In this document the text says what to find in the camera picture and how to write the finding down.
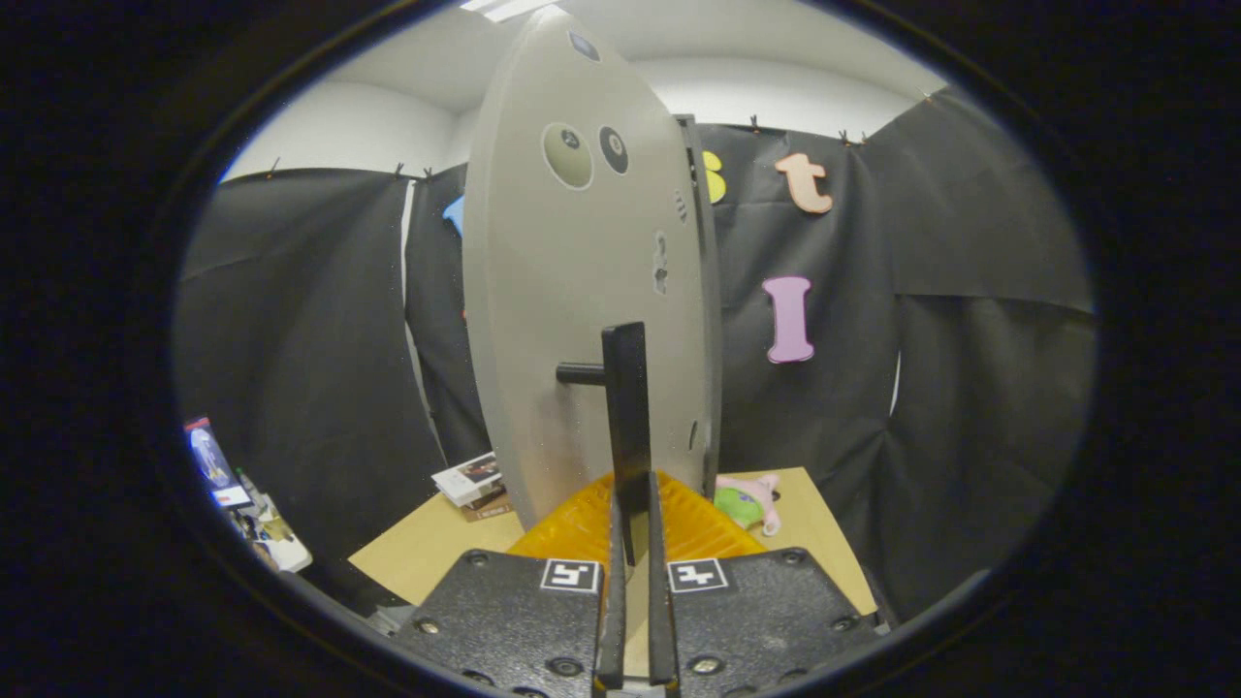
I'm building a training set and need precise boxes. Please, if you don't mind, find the long ceiling light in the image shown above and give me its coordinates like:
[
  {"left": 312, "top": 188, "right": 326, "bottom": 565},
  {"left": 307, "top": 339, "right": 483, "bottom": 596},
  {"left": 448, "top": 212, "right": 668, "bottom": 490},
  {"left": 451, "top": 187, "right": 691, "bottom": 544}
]
[{"left": 461, "top": 0, "right": 563, "bottom": 22}]

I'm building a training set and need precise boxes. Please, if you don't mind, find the black door handle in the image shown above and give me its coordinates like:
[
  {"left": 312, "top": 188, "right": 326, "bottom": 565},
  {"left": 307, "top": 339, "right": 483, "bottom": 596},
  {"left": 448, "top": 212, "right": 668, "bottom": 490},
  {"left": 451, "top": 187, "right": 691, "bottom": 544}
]
[{"left": 557, "top": 322, "right": 654, "bottom": 568}]

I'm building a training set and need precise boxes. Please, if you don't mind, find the stack of white books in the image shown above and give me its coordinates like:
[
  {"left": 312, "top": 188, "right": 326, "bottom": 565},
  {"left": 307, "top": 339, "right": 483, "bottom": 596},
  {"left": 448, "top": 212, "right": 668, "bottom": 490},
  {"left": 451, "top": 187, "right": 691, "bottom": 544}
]
[{"left": 431, "top": 452, "right": 515, "bottom": 523}]

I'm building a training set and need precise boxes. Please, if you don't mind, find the pink and green plush toy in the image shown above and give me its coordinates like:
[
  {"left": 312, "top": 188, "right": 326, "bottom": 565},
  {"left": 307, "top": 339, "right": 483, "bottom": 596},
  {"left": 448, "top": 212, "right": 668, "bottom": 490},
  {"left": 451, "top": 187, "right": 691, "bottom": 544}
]
[{"left": 715, "top": 472, "right": 782, "bottom": 537}]

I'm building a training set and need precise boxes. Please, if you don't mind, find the white desk clutter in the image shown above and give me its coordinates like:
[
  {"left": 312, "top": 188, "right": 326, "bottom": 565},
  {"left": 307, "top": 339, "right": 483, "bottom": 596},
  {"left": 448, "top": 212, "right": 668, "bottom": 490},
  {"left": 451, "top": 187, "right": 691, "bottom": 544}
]
[{"left": 233, "top": 470, "right": 313, "bottom": 573}]

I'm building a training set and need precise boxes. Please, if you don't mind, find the blue printed box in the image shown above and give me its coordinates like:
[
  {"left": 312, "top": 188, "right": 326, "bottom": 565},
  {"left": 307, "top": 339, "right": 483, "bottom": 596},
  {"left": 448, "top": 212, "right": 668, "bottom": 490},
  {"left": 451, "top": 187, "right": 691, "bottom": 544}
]
[{"left": 184, "top": 417, "right": 253, "bottom": 510}]

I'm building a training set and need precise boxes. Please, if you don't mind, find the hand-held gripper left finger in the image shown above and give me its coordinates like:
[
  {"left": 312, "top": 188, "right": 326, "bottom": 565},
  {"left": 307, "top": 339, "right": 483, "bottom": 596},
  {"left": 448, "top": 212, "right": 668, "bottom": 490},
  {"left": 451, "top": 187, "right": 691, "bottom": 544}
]
[{"left": 393, "top": 472, "right": 629, "bottom": 698}]

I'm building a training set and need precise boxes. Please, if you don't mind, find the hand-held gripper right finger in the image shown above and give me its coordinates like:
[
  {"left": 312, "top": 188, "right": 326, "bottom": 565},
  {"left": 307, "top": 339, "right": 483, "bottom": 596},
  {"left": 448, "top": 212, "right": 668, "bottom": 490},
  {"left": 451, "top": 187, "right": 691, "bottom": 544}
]
[{"left": 645, "top": 472, "right": 881, "bottom": 698}]

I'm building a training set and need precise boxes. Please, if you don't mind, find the grey shoe cabinet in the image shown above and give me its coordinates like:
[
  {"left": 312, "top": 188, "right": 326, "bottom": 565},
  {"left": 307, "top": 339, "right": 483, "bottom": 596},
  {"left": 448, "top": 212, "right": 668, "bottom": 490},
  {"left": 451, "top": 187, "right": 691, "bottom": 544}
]
[{"left": 674, "top": 114, "right": 724, "bottom": 495}]

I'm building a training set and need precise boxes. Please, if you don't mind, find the grey shoe cabinet door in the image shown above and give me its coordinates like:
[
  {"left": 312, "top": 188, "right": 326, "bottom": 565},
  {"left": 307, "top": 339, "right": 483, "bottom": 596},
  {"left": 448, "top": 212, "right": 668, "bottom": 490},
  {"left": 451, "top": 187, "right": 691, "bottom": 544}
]
[{"left": 461, "top": 5, "right": 714, "bottom": 529}]

